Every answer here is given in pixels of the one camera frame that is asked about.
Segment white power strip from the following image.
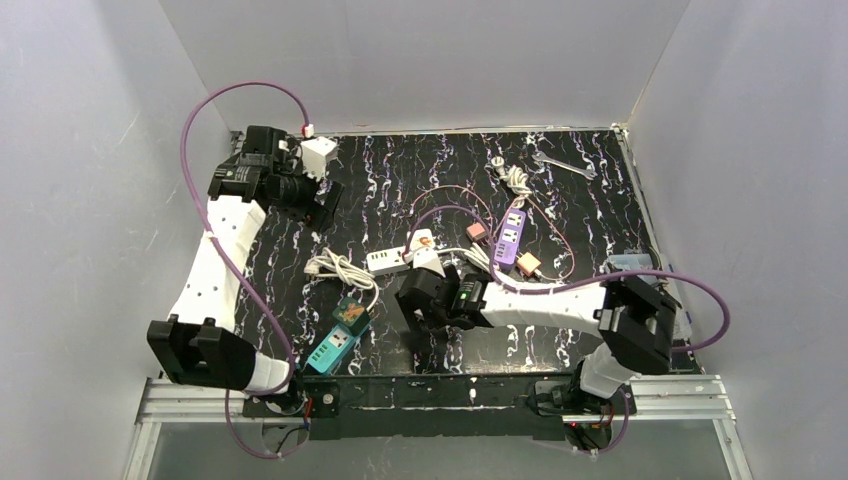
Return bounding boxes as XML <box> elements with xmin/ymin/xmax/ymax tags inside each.
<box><xmin>366</xmin><ymin>246</ymin><xmax>421</xmax><ymax>277</ymax></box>

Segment green dragon socket cube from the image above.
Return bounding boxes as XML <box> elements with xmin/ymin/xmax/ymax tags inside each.
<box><xmin>332</xmin><ymin>297</ymin><xmax>371</xmax><ymax>337</ymax></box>

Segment purple power strip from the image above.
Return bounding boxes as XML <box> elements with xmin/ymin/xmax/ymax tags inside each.
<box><xmin>494</xmin><ymin>208</ymin><xmax>526</xmax><ymax>273</ymax></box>

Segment teal power strip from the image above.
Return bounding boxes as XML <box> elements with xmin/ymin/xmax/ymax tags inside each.
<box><xmin>305</xmin><ymin>326</ymin><xmax>359</xmax><ymax>376</ymax></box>

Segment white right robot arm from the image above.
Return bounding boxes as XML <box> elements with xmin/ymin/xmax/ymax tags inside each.
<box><xmin>395</xmin><ymin>267</ymin><xmax>678</xmax><ymax>415</ymax></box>

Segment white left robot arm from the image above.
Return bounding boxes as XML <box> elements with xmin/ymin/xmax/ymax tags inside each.
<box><xmin>147</xmin><ymin>126</ymin><xmax>343</xmax><ymax>395</ymax></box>

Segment pink small plug adapter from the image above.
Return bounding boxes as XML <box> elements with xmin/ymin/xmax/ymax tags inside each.
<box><xmin>465</xmin><ymin>222</ymin><xmax>489</xmax><ymax>242</ymax></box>

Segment silver wrench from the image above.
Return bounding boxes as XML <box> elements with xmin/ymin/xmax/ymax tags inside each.
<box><xmin>532</xmin><ymin>151</ymin><xmax>597</xmax><ymax>181</ymax></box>

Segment clear plastic parts box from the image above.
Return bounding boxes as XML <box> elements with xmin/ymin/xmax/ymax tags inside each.
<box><xmin>600</xmin><ymin>251</ymin><xmax>692</xmax><ymax>340</ymax></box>

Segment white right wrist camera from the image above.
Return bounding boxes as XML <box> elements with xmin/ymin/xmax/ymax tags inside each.
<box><xmin>404</xmin><ymin>229</ymin><xmax>445</xmax><ymax>278</ymax></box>

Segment white cable of purple strip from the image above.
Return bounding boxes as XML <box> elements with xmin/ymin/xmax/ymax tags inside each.
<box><xmin>430</xmin><ymin>246</ymin><xmax>498</xmax><ymax>273</ymax></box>

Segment white cable of teal strip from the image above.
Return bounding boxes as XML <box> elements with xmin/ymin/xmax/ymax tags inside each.
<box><xmin>303</xmin><ymin>247</ymin><xmax>380</xmax><ymax>313</ymax></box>

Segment thin pink charging cable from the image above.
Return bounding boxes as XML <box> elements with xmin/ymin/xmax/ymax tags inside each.
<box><xmin>409</xmin><ymin>184</ymin><xmax>578</xmax><ymax>286</ymax></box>

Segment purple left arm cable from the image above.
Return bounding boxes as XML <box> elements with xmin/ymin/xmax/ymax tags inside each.
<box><xmin>180</xmin><ymin>81</ymin><xmax>313</xmax><ymax>462</ymax></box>

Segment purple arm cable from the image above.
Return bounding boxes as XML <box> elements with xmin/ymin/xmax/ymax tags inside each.
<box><xmin>180</xmin><ymin>81</ymin><xmax>313</xmax><ymax>462</ymax></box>
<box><xmin>400</xmin><ymin>205</ymin><xmax>732</xmax><ymax>458</ymax></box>

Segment white coiled cable at back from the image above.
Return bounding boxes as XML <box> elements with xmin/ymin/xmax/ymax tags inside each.
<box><xmin>491</xmin><ymin>156</ymin><xmax>533</xmax><ymax>210</ymax></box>

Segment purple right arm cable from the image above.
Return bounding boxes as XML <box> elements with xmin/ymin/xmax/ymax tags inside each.
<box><xmin>400</xmin><ymin>205</ymin><xmax>732</xmax><ymax>458</ymax></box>

